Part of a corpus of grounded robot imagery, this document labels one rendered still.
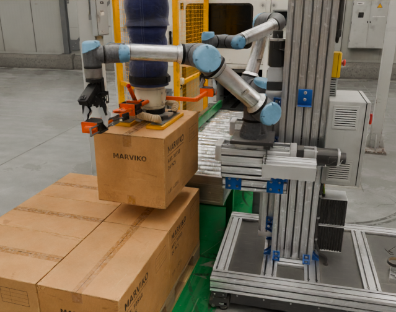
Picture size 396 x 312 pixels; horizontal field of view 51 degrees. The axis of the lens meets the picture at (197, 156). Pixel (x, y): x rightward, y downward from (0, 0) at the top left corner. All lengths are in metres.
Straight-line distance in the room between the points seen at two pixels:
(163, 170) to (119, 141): 0.28
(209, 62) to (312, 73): 0.66
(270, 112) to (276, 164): 0.27
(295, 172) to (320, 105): 0.43
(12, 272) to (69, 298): 0.33
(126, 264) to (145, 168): 0.49
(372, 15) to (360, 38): 0.56
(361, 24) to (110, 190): 9.60
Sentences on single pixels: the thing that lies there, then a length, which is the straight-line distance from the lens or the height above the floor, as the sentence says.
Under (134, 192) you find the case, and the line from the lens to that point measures 2.26.
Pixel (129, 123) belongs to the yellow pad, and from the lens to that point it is 2.29.
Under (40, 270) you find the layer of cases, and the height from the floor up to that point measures 0.54.
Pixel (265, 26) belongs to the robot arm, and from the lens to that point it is 2.61.
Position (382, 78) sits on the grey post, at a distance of 5.44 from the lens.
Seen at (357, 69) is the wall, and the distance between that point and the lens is 11.50.
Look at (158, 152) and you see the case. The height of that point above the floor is 0.99.
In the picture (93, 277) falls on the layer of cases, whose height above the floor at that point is 0.54.
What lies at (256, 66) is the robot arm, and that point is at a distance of 2.76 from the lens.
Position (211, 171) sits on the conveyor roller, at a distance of 3.07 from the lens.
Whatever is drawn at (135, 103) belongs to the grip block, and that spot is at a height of 1.22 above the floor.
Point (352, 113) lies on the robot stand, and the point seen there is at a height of 1.17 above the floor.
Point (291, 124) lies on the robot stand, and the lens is 2.34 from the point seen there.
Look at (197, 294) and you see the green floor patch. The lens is 2.72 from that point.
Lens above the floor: 1.68
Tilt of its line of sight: 19 degrees down
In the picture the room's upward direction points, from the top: straight up
